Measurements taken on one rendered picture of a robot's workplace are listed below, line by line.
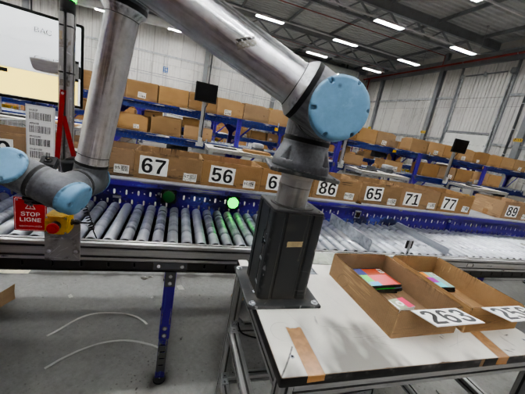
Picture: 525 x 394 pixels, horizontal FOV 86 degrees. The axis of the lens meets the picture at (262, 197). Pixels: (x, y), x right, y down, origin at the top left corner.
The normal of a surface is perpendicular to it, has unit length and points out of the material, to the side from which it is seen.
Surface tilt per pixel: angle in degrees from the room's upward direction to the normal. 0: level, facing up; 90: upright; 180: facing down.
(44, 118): 90
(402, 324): 90
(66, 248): 90
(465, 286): 89
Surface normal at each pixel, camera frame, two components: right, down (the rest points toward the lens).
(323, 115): 0.14, 0.30
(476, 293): -0.94, -0.11
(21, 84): 0.58, 0.23
